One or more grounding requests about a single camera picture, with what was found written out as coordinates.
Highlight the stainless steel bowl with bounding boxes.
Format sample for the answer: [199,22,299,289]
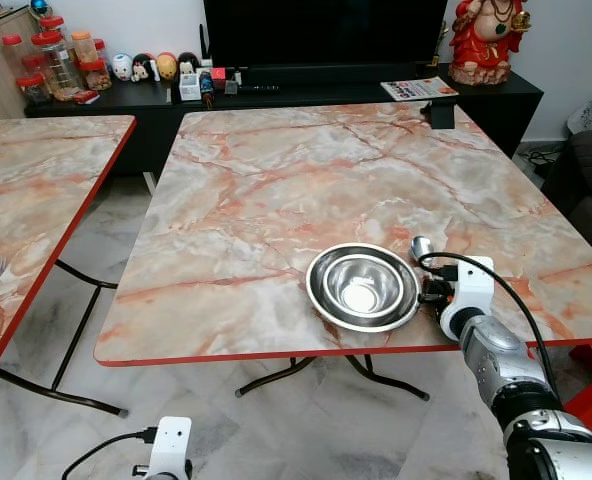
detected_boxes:
[305,243,421,334]

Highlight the small shiny steel cup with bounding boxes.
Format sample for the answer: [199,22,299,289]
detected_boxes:
[412,236,436,264]

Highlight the marble top folding table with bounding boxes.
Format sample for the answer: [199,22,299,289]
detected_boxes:
[94,101,592,403]
[0,115,137,418]

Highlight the small black box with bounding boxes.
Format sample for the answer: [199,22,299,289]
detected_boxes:
[422,100,460,132]

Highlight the dark grey sofa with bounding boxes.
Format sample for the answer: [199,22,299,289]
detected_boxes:
[550,129,592,269]

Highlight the printed paper leaflet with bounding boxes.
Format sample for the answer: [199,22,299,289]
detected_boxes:
[380,77,460,102]

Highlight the red and gold statue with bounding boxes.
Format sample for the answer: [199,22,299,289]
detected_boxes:
[447,0,533,87]

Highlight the black flat television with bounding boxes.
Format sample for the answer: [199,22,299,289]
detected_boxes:
[203,0,450,70]

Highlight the black round plush toy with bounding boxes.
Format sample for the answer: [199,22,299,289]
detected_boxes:
[178,51,202,77]

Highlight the yellow round plush toy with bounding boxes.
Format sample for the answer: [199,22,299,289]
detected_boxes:
[156,52,179,81]

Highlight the black and white plush toy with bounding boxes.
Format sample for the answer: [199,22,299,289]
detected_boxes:
[133,53,157,83]

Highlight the white round plush toy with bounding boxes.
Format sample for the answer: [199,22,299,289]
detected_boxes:
[111,53,135,83]

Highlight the small red-lidded jar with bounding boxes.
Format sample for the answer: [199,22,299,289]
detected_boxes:
[16,73,53,107]
[81,58,113,94]

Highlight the orange-lidded clear jar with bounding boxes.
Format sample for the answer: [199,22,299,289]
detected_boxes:
[71,30,98,64]

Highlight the large clear red-lidded jar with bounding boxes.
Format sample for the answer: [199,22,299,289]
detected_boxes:
[31,31,83,102]

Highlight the tall red-lidded jar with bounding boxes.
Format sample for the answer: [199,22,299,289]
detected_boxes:
[1,34,28,78]

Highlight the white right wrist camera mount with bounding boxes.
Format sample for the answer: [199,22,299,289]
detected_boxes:
[440,255,496,342]

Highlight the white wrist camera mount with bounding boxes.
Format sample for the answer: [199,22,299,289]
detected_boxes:
[148,417,194,477]
[440,255,496,342]

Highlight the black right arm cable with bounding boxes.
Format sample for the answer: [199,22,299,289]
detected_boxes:
[417,251,559,393]

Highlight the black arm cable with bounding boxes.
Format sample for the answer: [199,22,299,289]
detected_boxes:
[60,427,158,480]
[417,251,559,393]

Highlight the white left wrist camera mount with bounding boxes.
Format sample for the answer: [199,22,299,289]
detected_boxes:
[148,417,194,477]

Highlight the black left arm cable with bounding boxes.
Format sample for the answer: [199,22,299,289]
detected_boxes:
[60,427,158,480]

